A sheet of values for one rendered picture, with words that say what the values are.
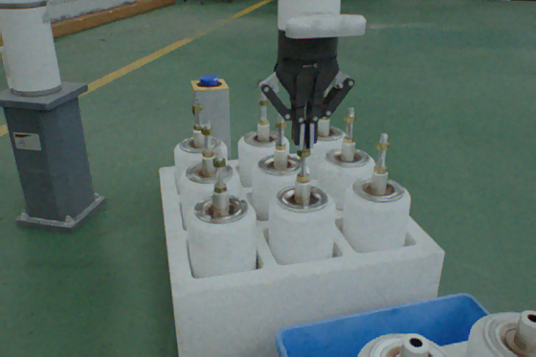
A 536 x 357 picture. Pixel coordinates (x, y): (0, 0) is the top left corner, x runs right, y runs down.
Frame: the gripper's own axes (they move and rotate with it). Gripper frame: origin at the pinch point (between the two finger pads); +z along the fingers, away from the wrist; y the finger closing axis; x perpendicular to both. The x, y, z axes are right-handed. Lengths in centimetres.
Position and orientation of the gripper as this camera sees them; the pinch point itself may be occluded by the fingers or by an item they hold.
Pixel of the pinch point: (304, 134)
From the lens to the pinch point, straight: 65.7
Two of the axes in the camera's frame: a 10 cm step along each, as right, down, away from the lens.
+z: 0.0, 9.1, 4.2
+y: -9.7, 1.0, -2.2
